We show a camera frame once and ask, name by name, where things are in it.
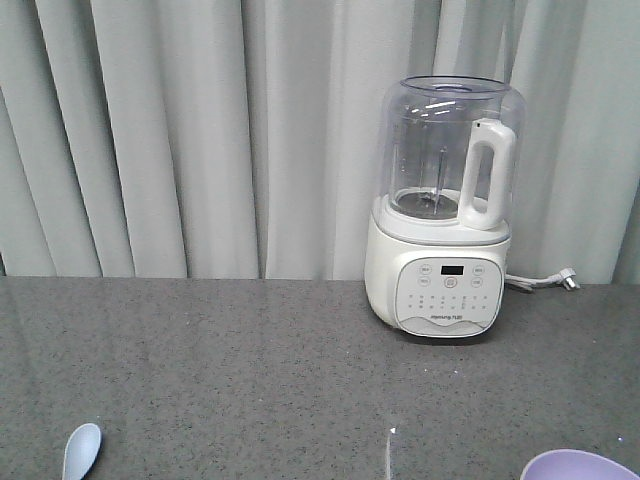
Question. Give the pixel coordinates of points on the light blue plastic spoon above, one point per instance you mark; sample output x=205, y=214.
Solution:
x=81, y=451

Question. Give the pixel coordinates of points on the purple plastic bowl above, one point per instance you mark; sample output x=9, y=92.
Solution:
x=568, y=464

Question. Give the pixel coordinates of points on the white soy milk blender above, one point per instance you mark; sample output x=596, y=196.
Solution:
x=439, y=229

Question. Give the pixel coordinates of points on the grey pleated curtain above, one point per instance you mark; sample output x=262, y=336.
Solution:
x=236, y=139

